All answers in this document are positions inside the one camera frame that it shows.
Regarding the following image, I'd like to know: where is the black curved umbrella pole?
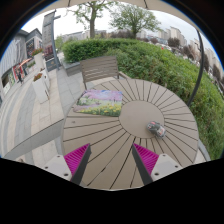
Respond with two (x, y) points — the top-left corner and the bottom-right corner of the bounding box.
(186, 29), (205, 108)

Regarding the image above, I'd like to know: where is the white planter with flowers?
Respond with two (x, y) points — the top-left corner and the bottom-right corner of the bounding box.
(32, 73), (49, 103)

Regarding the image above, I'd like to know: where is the brown slatted patio chair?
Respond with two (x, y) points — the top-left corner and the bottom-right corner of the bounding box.
(80, 56), (129, 87)

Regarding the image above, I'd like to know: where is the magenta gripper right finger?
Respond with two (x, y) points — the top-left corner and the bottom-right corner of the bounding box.
(131, 143), (183, 186)

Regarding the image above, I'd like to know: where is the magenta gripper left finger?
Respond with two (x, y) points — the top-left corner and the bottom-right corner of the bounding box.
(42, 143), (92, 186)

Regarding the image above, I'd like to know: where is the beige parasol canopy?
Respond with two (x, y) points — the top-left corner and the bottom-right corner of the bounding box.
(39, 0), (198, 28)

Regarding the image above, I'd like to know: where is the tall grey advertising banner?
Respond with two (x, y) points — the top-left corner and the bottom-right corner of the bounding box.
(42, 12), (60, 72)

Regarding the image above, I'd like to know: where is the grey car-shaped computer mouse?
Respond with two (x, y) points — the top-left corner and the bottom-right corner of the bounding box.
(147, 121), (166, 138)

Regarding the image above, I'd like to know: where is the trimmed green hedge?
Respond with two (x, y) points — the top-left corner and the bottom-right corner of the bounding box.
(62, 39), (224, 160)

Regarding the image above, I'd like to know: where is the far white flower planter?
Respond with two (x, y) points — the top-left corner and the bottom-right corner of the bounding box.
(32, 48), (44, 71)

